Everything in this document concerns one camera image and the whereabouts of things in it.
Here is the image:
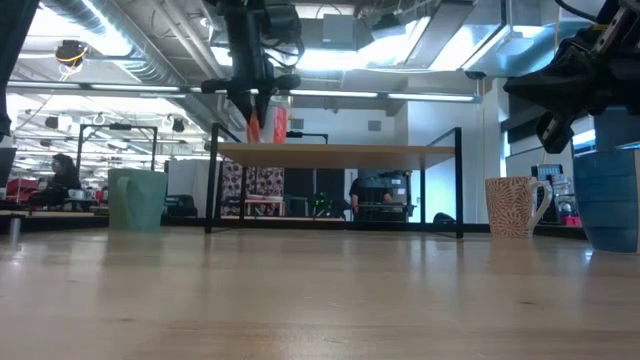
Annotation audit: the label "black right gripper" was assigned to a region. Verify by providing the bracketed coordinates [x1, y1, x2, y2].
[502, 0, 640, 155]

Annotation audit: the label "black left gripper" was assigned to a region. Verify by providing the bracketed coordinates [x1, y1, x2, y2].
[201, 0, 303, 129]

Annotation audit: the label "blue mug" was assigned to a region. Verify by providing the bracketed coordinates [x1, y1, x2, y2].
[572, 144, 640, 254]

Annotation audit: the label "white mug orange floral pattern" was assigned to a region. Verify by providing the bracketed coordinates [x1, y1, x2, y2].
[484, 176, 553, 239]

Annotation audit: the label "green mug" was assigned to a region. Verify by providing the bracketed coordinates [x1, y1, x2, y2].
[107, 168, 169, 233]

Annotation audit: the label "long ceiling light fixture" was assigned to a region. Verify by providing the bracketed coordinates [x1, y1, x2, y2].
[6, 81, 484, 104]

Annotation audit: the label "black desktop device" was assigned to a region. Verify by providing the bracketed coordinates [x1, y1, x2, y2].
[530, 163, 567, 224]

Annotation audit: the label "patterned fabric panel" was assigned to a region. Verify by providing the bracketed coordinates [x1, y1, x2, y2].
[221, 159, 286, 217]

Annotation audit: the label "wooden shelf black metal legs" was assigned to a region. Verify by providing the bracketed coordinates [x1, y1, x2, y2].
[203, 122, 465, 240]

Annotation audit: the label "person behind black cart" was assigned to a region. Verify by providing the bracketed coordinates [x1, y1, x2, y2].
[348, 177, 396, 216]

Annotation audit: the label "black equipment cart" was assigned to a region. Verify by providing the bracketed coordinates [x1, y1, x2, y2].
[355, 169, 416, 222]

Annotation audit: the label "seated person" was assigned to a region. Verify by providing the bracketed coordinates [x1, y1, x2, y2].
[28, 152, 84, 209]

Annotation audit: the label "red bin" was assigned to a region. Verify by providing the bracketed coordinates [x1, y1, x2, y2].
[5, 178, 40, 204]

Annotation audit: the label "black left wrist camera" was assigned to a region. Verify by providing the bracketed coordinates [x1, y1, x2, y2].
[264, 0, 306, 70]

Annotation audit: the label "black metal rig frame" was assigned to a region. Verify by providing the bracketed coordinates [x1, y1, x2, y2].
[76, 122, 159, 172]

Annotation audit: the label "black aluminium table frame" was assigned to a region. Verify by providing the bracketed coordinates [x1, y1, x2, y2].
[0, 213, 589, 242]

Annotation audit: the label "hanging black cable reel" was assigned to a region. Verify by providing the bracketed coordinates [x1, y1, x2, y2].
[54, 39, 90, 69]

